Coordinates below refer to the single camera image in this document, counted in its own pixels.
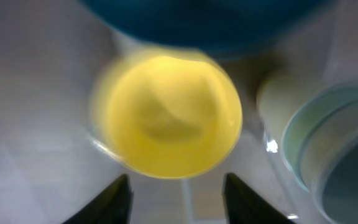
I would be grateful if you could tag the clear plastic storage container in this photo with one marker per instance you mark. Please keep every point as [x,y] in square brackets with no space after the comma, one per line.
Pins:
[50,163]

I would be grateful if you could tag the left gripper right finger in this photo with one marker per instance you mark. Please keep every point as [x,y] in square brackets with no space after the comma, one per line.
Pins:
[245,206]

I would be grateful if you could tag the blue plate bowl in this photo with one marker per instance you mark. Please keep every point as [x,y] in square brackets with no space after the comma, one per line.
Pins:
[211,25]

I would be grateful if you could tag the grey plastic cup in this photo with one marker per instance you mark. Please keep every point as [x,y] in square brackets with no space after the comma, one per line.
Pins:
[329,165]

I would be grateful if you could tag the small yellow bowl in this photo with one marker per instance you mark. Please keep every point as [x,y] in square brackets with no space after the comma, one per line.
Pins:
[167,114]

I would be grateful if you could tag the cream plastic cup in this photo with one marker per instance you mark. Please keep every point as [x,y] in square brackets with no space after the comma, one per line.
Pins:
[280,97]

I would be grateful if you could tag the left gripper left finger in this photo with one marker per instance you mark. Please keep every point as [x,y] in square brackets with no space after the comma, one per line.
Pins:
[112,206]

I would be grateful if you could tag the mint green plastic cup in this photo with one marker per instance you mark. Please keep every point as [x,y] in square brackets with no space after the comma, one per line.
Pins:
[310,115]

